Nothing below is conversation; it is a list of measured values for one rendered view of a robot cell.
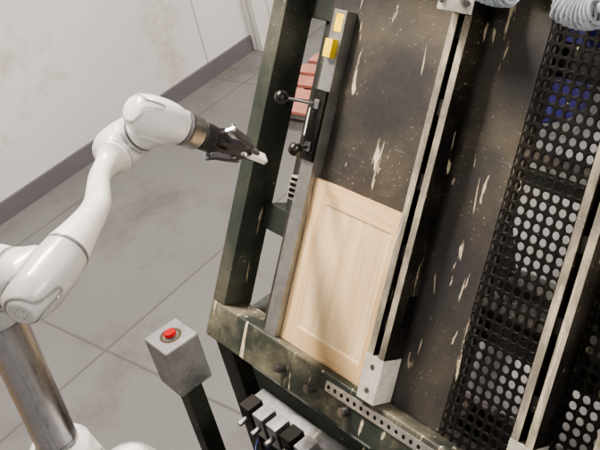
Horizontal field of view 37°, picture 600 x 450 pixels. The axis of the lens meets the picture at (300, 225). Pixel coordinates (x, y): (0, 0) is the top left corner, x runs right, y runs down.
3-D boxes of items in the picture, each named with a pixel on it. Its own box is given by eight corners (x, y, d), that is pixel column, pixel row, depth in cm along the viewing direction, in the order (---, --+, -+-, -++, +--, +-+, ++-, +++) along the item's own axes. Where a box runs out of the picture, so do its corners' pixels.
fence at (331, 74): (274, 329, 267) (263, 330, 264) (345, 10, 244) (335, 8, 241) (284, 336, 263) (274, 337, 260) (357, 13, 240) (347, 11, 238)
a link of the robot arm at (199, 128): (165, 125, 226) (184, 131, 230) (173, 152, 221) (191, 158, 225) (187, 102, 222) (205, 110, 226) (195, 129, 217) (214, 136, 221)
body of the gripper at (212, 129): (204, 112, 225) (231, 123, 232) (184, 133, 230) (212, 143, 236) (212, 134, 221) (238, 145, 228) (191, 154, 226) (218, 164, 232)
